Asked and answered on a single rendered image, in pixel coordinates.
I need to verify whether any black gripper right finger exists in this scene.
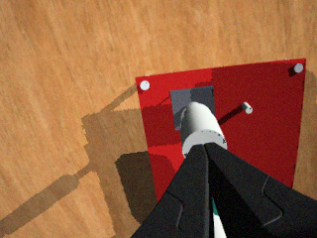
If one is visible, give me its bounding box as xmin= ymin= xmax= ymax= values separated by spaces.
xmin=203 ymin=142 xmax=317 ymax=238

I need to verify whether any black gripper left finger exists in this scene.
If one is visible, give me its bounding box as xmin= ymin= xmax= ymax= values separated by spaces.
xmin=130 ymin=144 xmax=215 ymax=238

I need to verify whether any red board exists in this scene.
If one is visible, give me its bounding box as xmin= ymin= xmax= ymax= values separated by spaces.
xmin=136 ymin=59 xmax=306 ymax=202

